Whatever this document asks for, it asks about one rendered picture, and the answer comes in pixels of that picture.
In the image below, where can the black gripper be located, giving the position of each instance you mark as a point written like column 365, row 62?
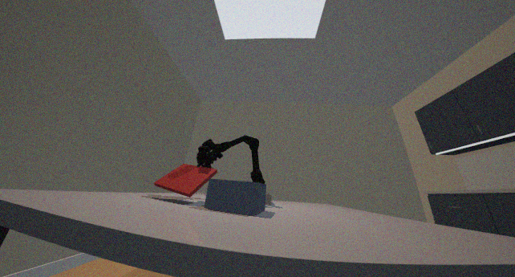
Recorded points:
column 208, row 157

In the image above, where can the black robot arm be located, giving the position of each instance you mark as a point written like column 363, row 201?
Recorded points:
column 253, row 143

